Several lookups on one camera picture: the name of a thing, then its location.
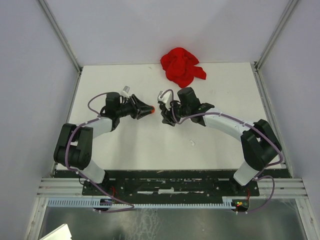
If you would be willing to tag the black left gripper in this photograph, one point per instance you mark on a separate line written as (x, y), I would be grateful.
(144, 110)

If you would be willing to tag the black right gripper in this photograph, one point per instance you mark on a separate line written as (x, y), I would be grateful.
(165, 113)

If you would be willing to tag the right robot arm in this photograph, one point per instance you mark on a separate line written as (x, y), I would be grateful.
(258, 140)

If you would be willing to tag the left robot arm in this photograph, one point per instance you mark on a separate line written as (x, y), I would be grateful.
(75, 142)

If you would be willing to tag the red crumpled cloth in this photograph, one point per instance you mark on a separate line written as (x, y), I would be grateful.
(181, 67)

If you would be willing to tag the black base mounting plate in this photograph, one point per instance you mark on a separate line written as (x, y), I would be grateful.
(176, 190)

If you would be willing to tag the grey metal plate corner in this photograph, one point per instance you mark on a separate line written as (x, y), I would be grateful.
(60, 233)

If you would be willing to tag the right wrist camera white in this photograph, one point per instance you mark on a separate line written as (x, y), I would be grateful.
(165, 98)

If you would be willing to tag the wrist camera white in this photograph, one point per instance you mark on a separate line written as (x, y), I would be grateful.
(125, 91)
(165, 98)

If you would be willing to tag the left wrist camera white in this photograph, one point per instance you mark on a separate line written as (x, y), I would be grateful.
(125, 91)

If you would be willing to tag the left aluminium frame post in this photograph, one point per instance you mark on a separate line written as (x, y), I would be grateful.
(59, 33)

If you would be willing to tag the aluminium frame post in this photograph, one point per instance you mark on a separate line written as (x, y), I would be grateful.
(279, 28)
(59, 33)

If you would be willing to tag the aluminium front rail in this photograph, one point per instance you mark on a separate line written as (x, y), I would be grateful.
(285, 188)

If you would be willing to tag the right aluminium frame post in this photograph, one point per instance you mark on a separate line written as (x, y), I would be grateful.
(279, 28)

